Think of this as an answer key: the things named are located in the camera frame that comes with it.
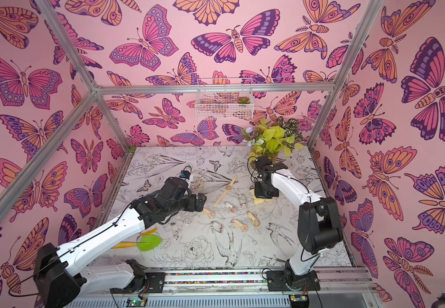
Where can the white wire basket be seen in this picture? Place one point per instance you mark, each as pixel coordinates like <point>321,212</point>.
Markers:
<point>225,98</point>

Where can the white strap watch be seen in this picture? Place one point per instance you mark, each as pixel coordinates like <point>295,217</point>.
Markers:
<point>243,202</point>

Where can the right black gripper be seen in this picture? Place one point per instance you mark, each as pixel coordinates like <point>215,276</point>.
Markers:
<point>265,190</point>

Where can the potted green leafy plant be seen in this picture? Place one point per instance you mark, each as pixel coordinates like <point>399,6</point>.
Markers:
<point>270,140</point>

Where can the green yellow toy shovel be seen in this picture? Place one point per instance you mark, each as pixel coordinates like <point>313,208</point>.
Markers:
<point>146,241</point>

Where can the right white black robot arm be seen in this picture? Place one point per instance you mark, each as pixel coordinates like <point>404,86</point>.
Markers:
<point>319,227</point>

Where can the pink strap round watch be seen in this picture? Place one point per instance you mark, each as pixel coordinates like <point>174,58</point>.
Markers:
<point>232,208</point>

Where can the yellow cleaning cloth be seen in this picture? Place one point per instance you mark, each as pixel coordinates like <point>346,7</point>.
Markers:
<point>260,201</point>

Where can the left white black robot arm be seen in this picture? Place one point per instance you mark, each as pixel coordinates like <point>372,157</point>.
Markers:
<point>63,273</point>

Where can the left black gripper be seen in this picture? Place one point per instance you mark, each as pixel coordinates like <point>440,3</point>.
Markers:
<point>193,206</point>

